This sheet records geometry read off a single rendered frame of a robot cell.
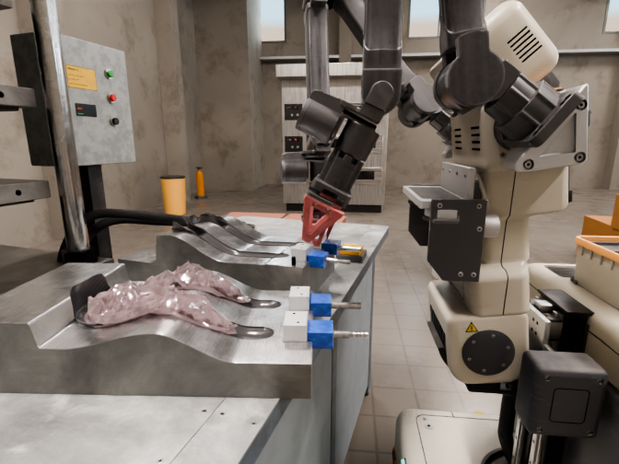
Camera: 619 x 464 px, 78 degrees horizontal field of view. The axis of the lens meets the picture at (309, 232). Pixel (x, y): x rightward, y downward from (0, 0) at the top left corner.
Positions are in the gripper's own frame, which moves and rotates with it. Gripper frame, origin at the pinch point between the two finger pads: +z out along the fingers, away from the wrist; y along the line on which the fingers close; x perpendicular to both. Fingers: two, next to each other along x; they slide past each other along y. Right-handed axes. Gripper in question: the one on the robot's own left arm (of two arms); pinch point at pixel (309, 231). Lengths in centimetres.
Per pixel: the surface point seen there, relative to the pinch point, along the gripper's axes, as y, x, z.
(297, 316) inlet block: 8.9, 4.3, 10.7
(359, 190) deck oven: -561, 52, 42
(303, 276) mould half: -12.4, 3.5, 12.5
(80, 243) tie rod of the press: -39, -58, 45
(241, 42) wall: -835, -311, -102
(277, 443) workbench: 6.4, 12.3, 36.0
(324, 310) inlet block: 0.5, 8.9, 11.5
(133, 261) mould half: -23, -35, 33
